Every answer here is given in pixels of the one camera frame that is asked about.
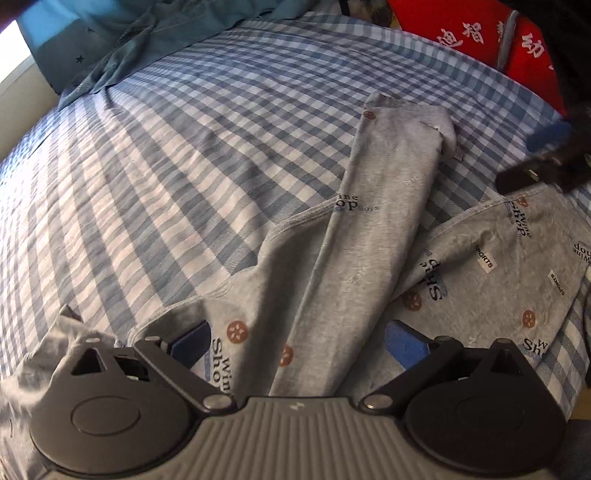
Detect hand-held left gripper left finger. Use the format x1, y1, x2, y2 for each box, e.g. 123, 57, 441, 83
54, 320, 238, 414

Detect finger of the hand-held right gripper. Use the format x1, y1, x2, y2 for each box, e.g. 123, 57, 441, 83
527, 121, 574, 152
495, 154, 571, 195

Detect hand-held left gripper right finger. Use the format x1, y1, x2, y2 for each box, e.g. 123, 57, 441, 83
361, 320, 539, 414

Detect grey printed pants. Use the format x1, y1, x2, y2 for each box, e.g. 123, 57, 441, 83
0, 91, 591, 453

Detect red cloth with white print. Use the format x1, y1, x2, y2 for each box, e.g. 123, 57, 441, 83
385, 0, 568, 116

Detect blue checked bed sheet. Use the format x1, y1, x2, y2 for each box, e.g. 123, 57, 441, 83
0, 11, 591, 480

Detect teal star print curtain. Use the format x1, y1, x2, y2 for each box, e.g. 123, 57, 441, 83
17, 0, 326, 112

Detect window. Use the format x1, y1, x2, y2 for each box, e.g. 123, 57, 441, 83
0, 18, 35, 86

